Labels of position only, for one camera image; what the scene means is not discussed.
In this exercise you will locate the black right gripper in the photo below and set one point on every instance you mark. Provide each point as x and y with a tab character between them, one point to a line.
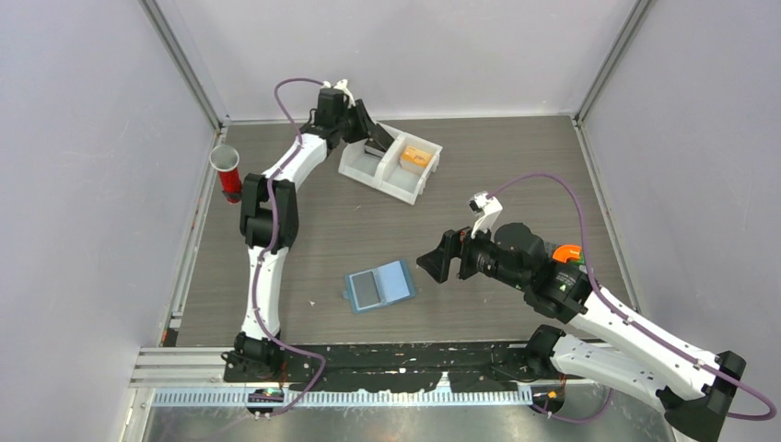
454	244

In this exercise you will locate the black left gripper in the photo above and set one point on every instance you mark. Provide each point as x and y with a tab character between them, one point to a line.
364	122

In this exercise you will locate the blue leather card holder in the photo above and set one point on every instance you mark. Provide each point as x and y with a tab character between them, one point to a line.
395	284

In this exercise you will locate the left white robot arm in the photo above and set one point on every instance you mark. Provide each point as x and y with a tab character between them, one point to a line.
269	218

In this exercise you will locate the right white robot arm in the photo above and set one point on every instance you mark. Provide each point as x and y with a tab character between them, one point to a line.
688	385

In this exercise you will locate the black card box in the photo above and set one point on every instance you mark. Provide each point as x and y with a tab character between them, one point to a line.
374	149

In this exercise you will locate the orange card box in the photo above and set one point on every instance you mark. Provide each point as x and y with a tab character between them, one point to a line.
415	159

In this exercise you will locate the white divided plastic bin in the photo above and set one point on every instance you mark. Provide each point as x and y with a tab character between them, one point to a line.
387	174

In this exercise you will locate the orange toy brick arch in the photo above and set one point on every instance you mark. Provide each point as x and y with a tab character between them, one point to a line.
568	253

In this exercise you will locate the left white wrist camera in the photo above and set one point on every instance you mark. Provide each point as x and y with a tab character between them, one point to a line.
342	85

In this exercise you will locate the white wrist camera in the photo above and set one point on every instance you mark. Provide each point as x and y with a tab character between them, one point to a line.
342	85
486	209

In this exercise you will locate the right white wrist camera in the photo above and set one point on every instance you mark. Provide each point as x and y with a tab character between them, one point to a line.
486	209

